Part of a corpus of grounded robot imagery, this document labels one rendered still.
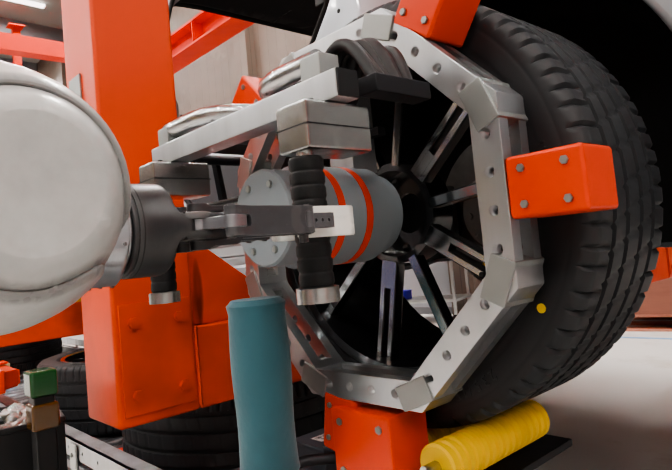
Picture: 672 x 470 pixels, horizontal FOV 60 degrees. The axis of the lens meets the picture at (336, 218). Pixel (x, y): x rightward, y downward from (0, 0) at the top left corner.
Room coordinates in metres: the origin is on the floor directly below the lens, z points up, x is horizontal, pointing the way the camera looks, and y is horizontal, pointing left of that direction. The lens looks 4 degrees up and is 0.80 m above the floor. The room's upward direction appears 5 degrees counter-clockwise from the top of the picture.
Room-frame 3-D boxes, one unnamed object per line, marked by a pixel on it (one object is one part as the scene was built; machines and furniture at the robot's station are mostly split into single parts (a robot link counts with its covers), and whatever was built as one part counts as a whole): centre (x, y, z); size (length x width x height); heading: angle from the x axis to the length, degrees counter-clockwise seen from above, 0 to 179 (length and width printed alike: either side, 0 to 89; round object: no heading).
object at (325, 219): (0.54, 0.02, 0.83); 0.05 x 0.03 x 0.01; 132
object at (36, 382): (0.91, 0.48, 0.64); 0.04 x 0.04 x 0.04; 42
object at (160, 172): (0.86, 0.23, 0.93); 0.09 x 0.05 x 0.05; 132
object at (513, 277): (0.87, -0.03, 0.85); 0.54 x 0.07 x 0.54; 42
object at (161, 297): (0.84, 0.25, 0.83); 0.04 x 0.04 x 0.16
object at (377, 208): (0.82, 0.02, 0.85); 0.21 x 0.14 x 0.14; 132
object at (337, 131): (0.60, 0.00, 0.93); 0.09 x 0.05 x 0.05; 132
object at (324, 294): (0.58, 0.03, 0.83); 0.04 x 0.04 x 0.16
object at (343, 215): (0.57, 0.01, 0.83); 0.07 x 0.01 x 0.03; 132
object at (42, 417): (0.91, 0.48, 0.59); 0.04 x 0.04 x 0.04; 42
